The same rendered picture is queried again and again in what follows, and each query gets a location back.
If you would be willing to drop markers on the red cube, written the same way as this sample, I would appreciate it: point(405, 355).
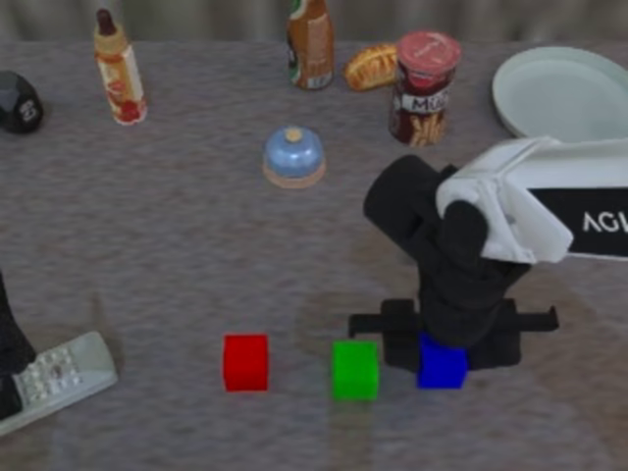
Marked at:
point(245, 363)

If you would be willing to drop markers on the black dumbbell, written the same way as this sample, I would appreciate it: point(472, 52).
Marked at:
point(17, 103)

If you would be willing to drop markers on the brown glass bottle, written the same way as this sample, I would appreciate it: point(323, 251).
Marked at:
point(310, 44)

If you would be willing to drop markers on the green cube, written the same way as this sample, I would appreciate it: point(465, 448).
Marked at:
point(355, 370)

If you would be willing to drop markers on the sauce bottle with red label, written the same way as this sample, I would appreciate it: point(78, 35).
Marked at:
point(120, 73)

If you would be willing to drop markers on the bread loaf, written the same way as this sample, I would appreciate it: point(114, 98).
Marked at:
point(370, 66)

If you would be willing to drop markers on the red snack can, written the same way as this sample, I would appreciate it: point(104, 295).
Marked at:
point(424, 88)

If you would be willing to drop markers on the white plate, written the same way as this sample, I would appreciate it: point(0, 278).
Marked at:
point(554, 93)

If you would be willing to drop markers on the grey remote control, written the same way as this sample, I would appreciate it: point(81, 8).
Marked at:
point(64, 375)

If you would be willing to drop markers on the blue cube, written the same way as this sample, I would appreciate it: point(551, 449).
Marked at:
point(441, 368)

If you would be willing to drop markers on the blue service bell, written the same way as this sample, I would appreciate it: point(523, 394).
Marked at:
point(293, 157)

